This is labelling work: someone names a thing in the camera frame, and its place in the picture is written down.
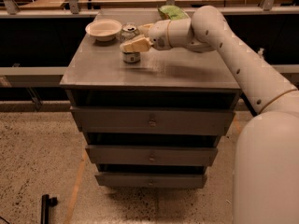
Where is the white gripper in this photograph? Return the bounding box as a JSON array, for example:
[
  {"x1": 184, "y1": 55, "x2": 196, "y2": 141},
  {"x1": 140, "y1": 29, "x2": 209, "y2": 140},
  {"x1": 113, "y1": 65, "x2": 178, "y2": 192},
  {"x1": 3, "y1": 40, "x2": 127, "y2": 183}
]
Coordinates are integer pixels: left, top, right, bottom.
[{"x1": 120, "y1": 20, "x2": 171, "y2": 53}]

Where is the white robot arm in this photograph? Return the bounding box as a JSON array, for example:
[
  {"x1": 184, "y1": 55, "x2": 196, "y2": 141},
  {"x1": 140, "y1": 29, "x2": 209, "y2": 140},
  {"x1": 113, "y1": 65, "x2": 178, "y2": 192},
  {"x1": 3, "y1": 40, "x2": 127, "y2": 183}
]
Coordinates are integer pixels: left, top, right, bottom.
[{"x1": 121, "y1": 6, "x2": 299, "y2": 224}]

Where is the green chip bag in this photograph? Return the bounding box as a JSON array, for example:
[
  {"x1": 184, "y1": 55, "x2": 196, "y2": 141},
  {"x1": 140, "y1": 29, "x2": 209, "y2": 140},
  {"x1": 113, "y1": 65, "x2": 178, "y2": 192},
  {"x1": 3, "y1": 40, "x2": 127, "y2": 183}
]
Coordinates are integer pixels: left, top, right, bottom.
[{"x1": 158, "y1": 5, "x2": 189, "y2": 21}]

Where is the white bowl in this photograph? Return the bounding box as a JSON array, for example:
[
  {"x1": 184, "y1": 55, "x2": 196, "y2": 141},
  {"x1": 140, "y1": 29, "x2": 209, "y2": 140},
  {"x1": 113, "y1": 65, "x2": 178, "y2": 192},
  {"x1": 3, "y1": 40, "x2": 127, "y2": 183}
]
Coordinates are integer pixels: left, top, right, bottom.
[{"x1": 85, "y1": 19, "x2": 122, "y2": 42}]

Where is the grey drawer cabinet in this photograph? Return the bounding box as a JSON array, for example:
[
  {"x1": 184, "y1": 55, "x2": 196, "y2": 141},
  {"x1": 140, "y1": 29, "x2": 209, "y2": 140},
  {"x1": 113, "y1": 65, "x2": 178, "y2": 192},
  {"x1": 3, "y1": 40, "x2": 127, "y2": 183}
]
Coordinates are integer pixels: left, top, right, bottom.
[{"x1": 59, "y1": 11, "x2": 243, "y2": 190}]

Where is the top grey drawer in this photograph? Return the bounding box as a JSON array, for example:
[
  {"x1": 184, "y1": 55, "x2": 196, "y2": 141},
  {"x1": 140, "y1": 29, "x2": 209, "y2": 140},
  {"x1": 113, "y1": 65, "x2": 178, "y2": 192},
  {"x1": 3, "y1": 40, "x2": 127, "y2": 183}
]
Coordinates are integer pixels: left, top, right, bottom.
[{"x1": 71, "y1": 106, "x2": 235, "y2": 135}]

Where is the grey drawer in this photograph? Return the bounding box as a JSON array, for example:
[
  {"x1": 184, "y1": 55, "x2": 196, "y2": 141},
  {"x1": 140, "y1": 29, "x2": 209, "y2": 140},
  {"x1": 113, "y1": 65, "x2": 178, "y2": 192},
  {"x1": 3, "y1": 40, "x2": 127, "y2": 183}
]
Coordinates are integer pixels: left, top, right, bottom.
[
  {"x1": 71, "y1": 106, "x2": 235, "y2": 135},
  {"x1": 95, "y1": 172, "x2": 206, "y2": 189},
  {"x1": 86, "y1": 145, "x2": 218, "y2": 166}
]

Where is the clear plastic bottle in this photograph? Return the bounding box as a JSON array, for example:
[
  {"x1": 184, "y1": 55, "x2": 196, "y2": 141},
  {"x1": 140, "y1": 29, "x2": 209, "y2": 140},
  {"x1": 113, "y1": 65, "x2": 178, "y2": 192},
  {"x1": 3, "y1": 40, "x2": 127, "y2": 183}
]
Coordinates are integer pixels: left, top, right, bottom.
[{"x1": 257, "y1": 48, "x2": 264, "y2": 59}]

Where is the middle grey drawer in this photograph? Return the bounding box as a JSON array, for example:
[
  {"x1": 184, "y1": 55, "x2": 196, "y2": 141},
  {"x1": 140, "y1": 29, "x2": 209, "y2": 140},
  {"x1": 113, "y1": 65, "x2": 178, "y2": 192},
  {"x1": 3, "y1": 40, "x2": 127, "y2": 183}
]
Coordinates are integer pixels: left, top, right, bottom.
[{"x1": 86, "y1": 145, "x2": 218, "y2": 166}]

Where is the grey metal railing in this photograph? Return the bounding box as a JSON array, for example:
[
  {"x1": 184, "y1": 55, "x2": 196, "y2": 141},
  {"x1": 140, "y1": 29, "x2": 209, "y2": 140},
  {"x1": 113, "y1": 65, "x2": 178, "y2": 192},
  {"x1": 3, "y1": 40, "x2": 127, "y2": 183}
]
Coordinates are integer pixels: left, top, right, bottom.
[{"x1": 0, "y1": 0, "x2": 299, "y2": 17}]

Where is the bottom grey drawer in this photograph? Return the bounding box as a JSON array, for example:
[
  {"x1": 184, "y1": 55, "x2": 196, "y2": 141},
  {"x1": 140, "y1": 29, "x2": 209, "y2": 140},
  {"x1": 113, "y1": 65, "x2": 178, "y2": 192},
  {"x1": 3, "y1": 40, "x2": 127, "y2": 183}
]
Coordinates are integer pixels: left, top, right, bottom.
[{"x1": 95, "y1": 172, "x2": 206, "y2": 189}]

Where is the black object on floor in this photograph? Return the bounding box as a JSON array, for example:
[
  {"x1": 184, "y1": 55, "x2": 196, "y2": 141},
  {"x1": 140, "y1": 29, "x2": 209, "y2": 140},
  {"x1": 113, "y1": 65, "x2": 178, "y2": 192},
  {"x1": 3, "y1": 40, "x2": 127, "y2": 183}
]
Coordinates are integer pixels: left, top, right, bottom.
[{"x1": 40, "y1": 194, "x2": 58, "y2": 224}]

